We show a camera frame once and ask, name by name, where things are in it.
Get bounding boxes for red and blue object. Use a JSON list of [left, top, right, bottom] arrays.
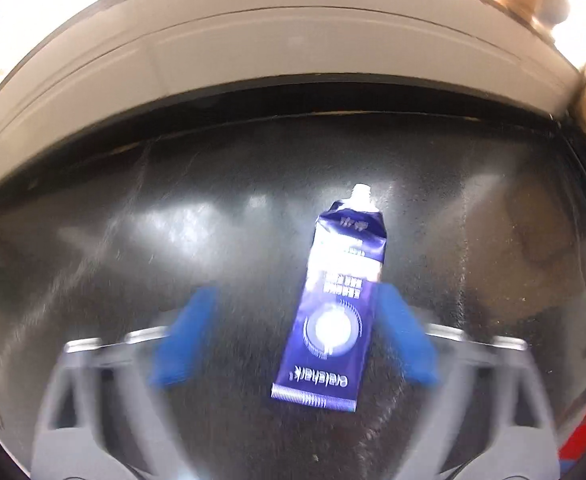
[[559, 372, 586, 463]]

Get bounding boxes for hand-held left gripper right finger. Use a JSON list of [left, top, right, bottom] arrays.
[[375, 282, 560, 480]]

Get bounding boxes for purple squeezed tube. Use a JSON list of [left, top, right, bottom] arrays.
[[270, 183, 389, 414]]

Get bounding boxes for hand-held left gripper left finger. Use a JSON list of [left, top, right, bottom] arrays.
[[32, 286, 220, 480]]

